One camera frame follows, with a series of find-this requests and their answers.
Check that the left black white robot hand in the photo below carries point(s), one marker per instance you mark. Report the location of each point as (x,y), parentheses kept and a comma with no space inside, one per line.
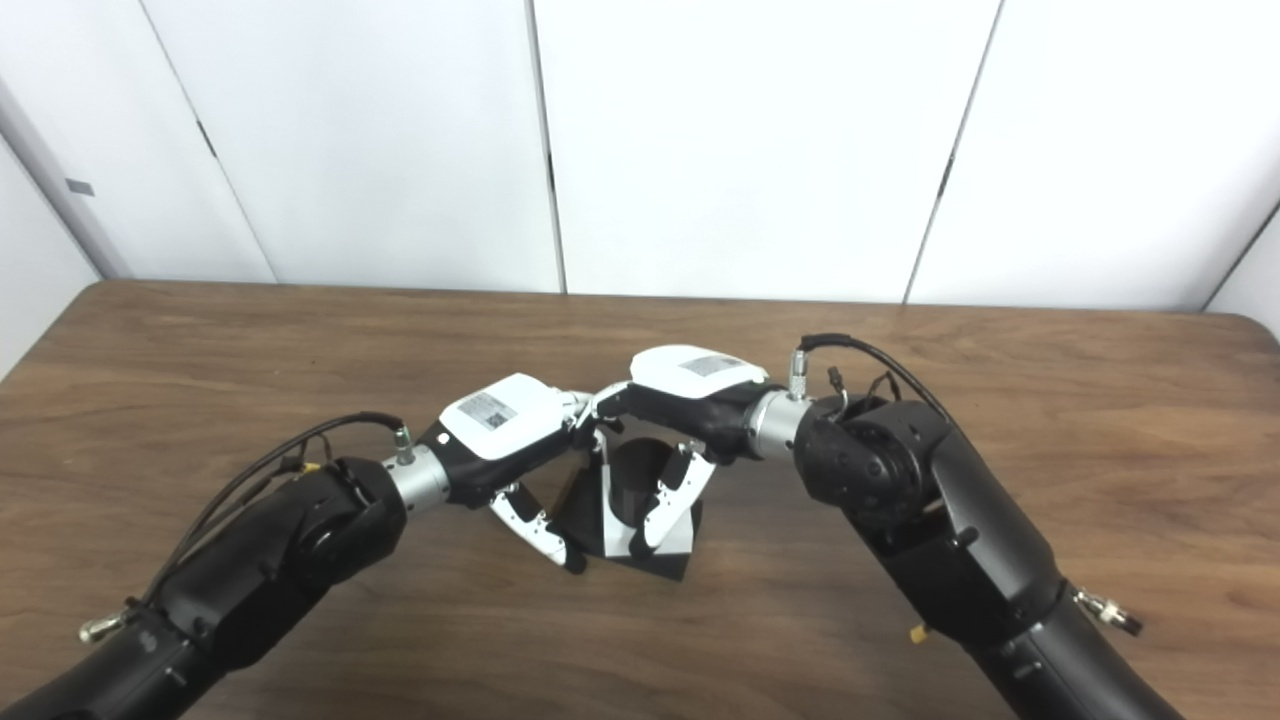
(495,420)

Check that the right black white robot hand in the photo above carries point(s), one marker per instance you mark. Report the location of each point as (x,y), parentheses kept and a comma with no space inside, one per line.
(690,385)

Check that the black peg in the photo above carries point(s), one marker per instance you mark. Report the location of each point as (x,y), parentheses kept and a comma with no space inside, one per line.
(632,480)

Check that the white square piece with hole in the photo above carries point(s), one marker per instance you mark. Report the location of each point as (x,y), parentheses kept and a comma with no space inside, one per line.
(676,535)

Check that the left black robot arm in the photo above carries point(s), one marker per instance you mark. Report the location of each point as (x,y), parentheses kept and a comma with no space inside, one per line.
(260,570)

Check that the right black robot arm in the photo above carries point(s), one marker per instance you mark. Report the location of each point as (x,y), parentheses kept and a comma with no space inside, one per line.
(950,540)

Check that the small grey wall tag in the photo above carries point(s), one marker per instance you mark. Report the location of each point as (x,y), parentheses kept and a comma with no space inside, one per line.
(80,187)

